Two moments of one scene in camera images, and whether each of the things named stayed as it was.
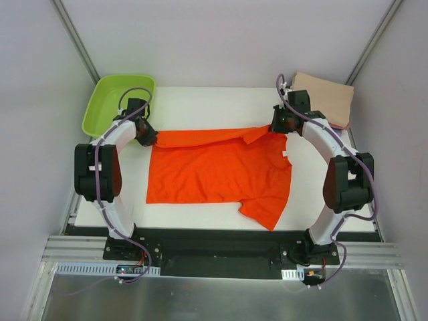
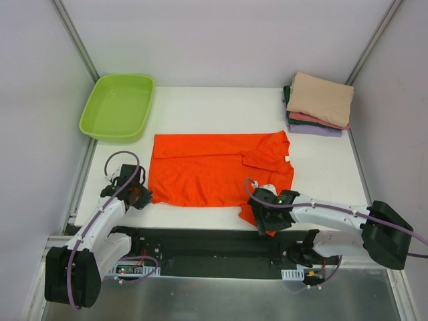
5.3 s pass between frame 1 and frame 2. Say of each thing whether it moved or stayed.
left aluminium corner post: stayed
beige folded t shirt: stayed
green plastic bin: stayed
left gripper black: moved
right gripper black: moved
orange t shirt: stayed
